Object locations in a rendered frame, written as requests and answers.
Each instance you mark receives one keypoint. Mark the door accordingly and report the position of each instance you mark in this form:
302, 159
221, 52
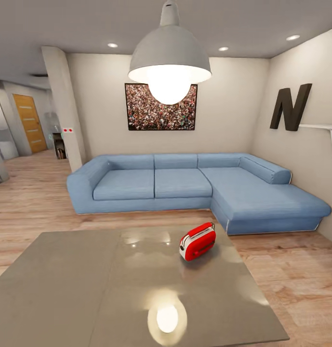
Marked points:
30, 122

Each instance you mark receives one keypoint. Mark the sofa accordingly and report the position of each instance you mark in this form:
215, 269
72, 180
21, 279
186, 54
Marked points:
246, 194

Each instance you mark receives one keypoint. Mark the room light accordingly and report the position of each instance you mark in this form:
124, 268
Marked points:
170, 44

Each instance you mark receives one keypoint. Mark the radio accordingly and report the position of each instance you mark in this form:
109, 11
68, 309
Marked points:
197, 241

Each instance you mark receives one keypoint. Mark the decorative sign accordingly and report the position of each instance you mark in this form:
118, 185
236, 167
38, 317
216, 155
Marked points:
292, 116

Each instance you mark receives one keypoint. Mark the standing mirror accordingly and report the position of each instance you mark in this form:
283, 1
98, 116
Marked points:
56, 135

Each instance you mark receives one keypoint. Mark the coffee table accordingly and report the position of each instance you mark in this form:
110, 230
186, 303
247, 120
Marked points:
131, 287

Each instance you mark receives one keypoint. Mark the picture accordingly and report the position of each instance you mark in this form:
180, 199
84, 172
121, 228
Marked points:
146, 113

